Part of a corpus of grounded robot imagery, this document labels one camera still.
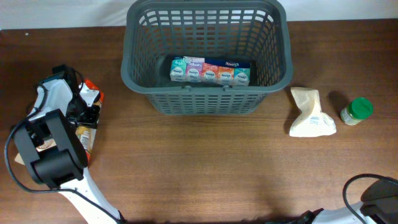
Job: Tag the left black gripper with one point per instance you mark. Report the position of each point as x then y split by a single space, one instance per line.
90 119

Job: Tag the red spaghetti packet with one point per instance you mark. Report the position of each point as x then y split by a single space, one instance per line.
86 132

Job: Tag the grey plastic shopping basket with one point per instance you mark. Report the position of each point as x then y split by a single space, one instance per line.
251 31

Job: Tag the tissue multipack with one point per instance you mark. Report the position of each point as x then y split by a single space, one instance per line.
210 70

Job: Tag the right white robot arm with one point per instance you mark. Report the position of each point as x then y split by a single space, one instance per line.
378 205

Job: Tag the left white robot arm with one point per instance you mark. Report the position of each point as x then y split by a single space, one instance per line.
56 138

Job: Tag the beige paper pouch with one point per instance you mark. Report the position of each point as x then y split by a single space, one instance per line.
312 121

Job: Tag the green lid glass jar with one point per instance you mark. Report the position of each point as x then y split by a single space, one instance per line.
357 111

